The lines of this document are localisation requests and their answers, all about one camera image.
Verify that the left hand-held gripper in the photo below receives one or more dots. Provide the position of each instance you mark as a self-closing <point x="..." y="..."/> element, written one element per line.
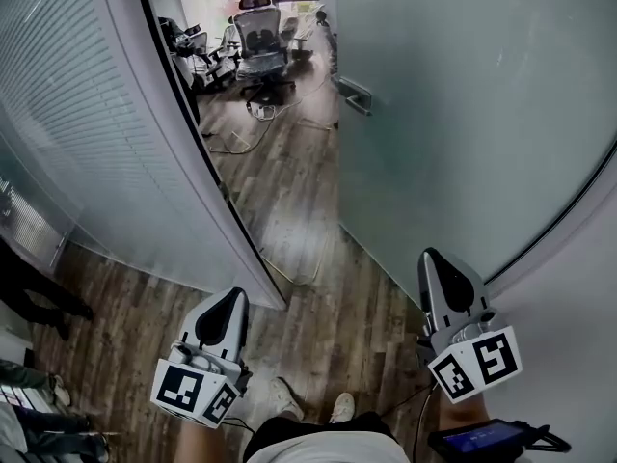
<point x="183" y="384"/>

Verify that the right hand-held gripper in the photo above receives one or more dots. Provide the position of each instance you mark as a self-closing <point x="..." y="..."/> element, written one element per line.
<point x="482" y="360"/>

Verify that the frosted glass door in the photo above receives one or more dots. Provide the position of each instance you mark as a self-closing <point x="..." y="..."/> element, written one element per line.
<point x="458" y="114"/>

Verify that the person's right forearm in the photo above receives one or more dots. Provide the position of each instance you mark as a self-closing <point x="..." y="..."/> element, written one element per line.
<point x="463" y="413"/>

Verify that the person's left forearm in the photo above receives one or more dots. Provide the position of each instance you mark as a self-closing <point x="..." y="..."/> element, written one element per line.
<point x="200" y="444"/>

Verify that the person's left white shoe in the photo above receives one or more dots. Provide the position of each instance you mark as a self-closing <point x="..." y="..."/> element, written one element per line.
<point x="287" y="398"/>

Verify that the person's white shoe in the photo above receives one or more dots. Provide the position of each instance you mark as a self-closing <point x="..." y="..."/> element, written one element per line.
<point x="287" y="398"/>
<point x="343" y="405"/>

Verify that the person's black shorts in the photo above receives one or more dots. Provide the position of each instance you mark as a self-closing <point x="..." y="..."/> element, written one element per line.
<point x="313" y="425"/>

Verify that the black handheld screen device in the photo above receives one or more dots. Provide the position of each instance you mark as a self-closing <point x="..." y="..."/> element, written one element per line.
<point x="482" y="439"/>

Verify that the person's right white shoe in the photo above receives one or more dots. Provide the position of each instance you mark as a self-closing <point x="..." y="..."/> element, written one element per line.
<point x="343" y="405"/>

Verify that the person's white shirt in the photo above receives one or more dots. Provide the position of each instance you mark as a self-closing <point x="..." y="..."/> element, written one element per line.
<point x="328" y="451"/>

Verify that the frosted glass partition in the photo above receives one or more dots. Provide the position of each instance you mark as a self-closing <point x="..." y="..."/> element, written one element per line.
<point x="29" y="210"/>

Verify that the white power strip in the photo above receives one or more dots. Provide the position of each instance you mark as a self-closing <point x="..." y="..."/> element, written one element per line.
<point x="262" y="111"/>

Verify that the glass partition with blinds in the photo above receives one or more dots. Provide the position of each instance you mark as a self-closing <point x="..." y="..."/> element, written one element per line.
<point x="72" y="114"/>

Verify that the black office chair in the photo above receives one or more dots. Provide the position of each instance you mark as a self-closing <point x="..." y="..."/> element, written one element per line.
<point x="185" y="41"/>

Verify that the grey office chair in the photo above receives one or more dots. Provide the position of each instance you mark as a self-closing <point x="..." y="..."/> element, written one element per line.
<point x="260" y="41"/>

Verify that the white partition end post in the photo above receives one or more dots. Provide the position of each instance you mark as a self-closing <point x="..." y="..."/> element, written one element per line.
<point x="190" y="162"/>

